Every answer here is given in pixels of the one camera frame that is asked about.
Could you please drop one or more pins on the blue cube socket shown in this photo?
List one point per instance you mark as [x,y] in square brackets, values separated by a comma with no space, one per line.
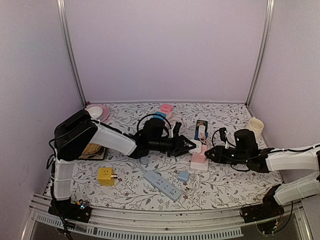
[196,134]

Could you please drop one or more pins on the pink cube socket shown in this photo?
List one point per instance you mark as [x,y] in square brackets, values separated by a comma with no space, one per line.
[199,158]

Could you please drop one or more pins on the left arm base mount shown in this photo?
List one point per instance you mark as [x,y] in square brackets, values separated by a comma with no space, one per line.
[79,211]

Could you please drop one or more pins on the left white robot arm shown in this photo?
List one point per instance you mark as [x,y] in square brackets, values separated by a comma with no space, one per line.
[73,135]

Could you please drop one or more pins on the yellow woven basket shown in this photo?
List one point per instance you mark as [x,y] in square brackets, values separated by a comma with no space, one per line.
[91,149]

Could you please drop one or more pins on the pink plate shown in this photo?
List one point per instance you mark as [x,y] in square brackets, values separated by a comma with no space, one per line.
[106,111]

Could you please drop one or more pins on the white power strip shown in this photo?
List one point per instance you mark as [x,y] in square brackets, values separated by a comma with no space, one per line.
[202,167]

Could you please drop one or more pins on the light blue power strip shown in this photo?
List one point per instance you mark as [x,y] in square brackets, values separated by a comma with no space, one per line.
[162,185]

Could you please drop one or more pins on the cream mug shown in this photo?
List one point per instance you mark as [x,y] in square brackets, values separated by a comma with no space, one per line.
[256,126]

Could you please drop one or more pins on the blue case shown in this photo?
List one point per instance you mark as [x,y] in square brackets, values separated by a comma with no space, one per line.
[160,114]

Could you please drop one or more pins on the white charger with cable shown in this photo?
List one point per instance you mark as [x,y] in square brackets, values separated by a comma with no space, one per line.
[202,136]

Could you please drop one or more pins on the dark green cube socket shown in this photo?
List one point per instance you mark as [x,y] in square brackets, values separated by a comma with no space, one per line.
[203,124]

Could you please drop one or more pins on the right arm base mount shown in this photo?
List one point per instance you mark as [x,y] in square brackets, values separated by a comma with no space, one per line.
[269,208]

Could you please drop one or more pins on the right aluminium frame post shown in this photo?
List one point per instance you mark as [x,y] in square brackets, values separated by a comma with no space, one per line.
[270,4]

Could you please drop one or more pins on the light blue plug adapter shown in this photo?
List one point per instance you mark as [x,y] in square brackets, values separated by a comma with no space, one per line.
[183,176]

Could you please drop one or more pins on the pink case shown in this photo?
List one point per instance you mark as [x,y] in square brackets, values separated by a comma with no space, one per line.
[166,108]

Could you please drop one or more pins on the left aluminium frame post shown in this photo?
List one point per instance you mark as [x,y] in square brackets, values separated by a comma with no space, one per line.
[61,8]

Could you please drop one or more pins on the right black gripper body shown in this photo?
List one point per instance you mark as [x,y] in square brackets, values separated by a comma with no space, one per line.
[240,158]

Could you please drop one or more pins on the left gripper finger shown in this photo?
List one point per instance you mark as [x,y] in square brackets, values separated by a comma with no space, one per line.
[177,152]
[186,144]

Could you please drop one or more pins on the white bowl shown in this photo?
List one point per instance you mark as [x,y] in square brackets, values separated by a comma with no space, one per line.
[95,112]

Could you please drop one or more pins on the aluminium frame post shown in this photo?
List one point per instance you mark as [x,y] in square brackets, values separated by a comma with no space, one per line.
[61,8]
[270,4]

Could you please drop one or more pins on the yellow cube socket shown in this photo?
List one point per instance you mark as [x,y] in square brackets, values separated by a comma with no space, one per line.
[106,176]

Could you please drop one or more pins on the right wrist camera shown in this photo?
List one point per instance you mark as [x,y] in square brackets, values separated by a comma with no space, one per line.
[223,137]

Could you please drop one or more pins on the front aluminium rail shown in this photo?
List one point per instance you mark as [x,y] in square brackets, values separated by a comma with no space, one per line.
[197,217]

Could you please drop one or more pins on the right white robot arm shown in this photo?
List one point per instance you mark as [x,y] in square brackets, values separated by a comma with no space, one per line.
[301,164]

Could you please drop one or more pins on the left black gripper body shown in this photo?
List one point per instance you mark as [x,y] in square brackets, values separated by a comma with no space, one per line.
[159,145]

